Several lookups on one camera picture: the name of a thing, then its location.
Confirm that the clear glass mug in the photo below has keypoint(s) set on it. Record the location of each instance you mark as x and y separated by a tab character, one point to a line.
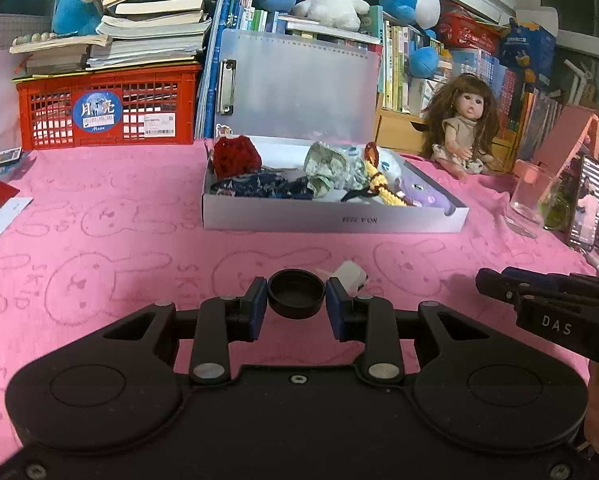
524	215

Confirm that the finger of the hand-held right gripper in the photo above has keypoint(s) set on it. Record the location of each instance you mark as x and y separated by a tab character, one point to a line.
534	277
499	285

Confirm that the black round cap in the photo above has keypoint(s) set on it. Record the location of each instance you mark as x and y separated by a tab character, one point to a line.
297	305

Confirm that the red plastic basket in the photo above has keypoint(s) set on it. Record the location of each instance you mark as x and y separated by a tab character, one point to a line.
469	32

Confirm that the clear plastic clipboard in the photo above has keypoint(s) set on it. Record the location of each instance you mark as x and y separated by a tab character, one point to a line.
304	90

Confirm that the dark blue patterned cloth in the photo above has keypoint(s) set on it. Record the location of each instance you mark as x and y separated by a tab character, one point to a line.
259	185

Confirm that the blue printed carton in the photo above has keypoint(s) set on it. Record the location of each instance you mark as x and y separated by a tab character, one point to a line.
529	45

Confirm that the black smartphone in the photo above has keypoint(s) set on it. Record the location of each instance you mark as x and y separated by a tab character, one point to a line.
589	200

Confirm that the red knitted item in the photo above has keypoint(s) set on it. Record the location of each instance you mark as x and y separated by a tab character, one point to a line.
237	155

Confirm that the stack of worn books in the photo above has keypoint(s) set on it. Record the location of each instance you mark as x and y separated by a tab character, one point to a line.
149	35

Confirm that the long-haired baby doll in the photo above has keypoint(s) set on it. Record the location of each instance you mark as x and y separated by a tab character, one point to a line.
459	130

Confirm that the pink rabbit print blanket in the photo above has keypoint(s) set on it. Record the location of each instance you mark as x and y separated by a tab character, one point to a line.
129	240

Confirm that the row of colourful books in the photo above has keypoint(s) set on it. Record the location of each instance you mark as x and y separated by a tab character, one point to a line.
394	60

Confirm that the wooden drawer organizer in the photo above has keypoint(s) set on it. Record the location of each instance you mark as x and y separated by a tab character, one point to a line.
394	130

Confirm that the leaning colourful books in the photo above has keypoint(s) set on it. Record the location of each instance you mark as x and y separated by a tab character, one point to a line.
534	120

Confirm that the green checked cloth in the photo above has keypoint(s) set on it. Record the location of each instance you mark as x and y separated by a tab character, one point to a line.
329	170

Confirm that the small white plastic piece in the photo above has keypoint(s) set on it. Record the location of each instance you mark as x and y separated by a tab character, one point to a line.
349	272

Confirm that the light blue cloth item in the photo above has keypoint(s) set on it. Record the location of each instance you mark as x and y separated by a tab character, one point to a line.
392	165

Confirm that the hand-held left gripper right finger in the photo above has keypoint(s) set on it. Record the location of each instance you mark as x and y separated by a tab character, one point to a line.
337	310

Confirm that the white pipe rack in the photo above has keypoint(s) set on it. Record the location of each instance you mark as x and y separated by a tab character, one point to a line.
577	77

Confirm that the purple plush item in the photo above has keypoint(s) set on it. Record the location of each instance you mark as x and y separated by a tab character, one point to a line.
424	195

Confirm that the white cardboard box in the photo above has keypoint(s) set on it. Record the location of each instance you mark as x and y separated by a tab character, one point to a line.
329	220

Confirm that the red plastic crate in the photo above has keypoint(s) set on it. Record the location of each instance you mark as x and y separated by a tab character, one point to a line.
44	115

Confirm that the pink folding stand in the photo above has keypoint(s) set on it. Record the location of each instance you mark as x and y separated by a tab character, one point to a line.
569	135

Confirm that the small black card box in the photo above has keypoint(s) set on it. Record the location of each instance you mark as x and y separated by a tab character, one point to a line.
8	157

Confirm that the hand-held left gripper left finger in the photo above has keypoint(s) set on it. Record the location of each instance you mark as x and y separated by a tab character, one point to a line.
257	310

